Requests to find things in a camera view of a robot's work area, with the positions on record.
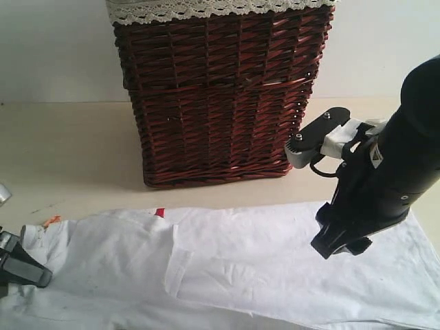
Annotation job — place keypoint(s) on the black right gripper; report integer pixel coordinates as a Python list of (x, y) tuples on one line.
[(374, 193)]

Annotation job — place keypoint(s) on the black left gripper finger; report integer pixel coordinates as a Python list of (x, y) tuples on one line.
[(18, 267)]

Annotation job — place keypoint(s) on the white t-shirt with red lettering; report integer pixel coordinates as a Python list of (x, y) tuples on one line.
[(242, 268)]

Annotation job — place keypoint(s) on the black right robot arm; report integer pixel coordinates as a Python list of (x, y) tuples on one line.
[(417, 121)]

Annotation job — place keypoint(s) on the dark brown wicker basket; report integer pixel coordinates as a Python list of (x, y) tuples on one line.
[(216, 98)]

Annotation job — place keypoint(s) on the grey floral basket liner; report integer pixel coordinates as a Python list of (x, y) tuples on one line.
[(145, 12)]

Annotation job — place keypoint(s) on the orange neck label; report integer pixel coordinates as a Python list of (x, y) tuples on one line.
[(54, 219)]

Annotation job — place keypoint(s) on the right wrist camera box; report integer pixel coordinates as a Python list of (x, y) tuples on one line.
[(332, 134)]

